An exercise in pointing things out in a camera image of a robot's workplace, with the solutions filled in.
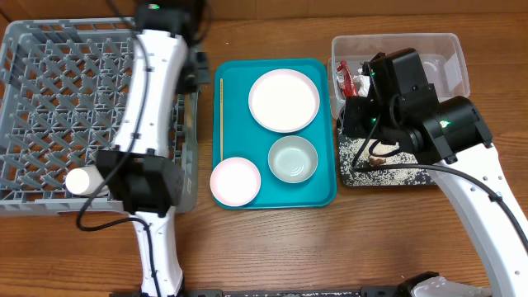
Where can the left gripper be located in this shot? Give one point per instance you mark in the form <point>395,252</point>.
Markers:
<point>200,75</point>

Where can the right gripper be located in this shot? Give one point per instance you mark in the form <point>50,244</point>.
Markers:
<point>353,120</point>

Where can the wooden chopstick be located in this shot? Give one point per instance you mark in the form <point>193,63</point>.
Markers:
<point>221,119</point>

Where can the red snack wrapper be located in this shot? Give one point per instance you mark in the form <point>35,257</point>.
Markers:
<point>345,80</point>

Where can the white rice pile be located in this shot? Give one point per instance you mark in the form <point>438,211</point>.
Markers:
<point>387,173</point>

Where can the brown food piece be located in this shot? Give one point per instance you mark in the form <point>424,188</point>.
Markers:
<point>376,161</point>

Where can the grey bowl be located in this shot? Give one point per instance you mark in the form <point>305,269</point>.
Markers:
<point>293,159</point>

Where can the white paper cup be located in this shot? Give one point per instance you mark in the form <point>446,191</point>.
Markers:
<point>83,181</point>

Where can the white tissue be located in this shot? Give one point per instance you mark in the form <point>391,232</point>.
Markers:
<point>362,84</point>

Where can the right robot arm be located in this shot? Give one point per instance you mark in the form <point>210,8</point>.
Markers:
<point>451,141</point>

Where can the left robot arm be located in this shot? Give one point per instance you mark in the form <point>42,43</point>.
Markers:
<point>138,169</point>

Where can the black tray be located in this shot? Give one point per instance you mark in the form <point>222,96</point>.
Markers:
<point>383,175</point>

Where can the white round plate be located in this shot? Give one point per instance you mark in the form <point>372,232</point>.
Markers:
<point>284,100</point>

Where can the teal serving tray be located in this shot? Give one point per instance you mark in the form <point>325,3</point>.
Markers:
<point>245,138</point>

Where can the clear plastic bin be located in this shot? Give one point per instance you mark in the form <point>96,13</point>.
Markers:
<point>441,55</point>

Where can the pink-white small bowl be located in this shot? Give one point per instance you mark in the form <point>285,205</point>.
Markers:
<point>235,182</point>

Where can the grey dish rack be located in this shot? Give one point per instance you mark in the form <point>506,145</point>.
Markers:
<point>64,85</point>

